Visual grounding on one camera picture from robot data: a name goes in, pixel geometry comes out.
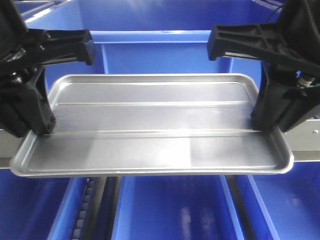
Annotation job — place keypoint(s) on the blue bin below centre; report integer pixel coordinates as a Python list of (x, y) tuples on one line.
[(152, 36)]

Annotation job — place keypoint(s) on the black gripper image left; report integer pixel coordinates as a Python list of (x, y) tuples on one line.
[(40, 47)]

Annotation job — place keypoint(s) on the bottom blue bin centre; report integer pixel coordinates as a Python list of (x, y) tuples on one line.
[(192, 207)]

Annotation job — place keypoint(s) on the bottom blue bin left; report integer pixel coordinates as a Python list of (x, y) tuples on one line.
[(39, 208)]

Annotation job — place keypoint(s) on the small silver ridged tray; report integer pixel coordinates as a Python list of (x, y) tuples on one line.
[(152, 124)]

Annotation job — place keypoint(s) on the bottom roller track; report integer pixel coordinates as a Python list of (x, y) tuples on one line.
[(83, 218)]

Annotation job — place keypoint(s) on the image-right gripper finger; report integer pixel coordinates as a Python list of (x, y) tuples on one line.
[(298, 105)]

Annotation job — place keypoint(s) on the steel crossbar lower rack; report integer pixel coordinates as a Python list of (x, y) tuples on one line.
[(303, 140)]

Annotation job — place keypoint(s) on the image-left gripper finger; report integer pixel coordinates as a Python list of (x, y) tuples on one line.
[(16, 101)]

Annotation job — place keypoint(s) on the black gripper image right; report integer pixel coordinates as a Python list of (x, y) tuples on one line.
[(290, 54)]

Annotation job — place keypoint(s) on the bottom blue bin right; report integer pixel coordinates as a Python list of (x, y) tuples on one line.
[(284, 206)]

